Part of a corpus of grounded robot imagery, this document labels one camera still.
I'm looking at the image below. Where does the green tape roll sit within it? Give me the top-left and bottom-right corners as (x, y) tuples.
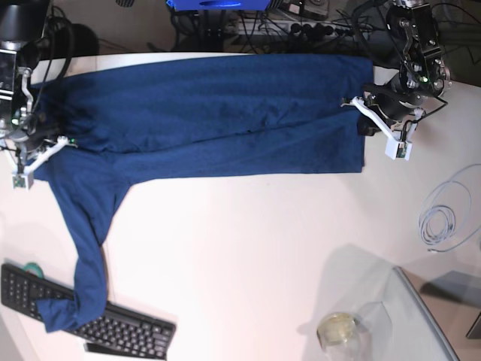
(23, 262), (44, 279)

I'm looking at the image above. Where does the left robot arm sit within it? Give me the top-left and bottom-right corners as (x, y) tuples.
(351, 1), (449, 140)

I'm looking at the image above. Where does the dark blue t-shirt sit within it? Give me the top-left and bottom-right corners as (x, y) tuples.
(35, 54), (374, 332)

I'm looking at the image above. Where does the white power strip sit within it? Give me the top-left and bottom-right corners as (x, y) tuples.
(228, 18), (355, 38)

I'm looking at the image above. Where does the blue box with hole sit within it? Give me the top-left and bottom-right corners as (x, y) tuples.
(166, 0), (271, 11)

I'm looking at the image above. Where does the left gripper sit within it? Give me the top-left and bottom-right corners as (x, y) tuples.
(358, 83), (425, 136)

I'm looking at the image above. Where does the clear glass jar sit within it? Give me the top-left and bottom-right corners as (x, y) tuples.
(316, 312), (363, 361)

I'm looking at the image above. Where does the black computer keyboard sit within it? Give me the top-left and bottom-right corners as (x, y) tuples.
(1, 263), (176, 360)

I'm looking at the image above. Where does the coiled white cable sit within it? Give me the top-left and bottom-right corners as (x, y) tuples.
(418, 162), (481, 253)

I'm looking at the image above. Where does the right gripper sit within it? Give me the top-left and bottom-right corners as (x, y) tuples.
(17, 123), (62, 158)

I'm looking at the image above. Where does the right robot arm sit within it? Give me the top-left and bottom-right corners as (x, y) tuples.
(1, 1), (75, 159)

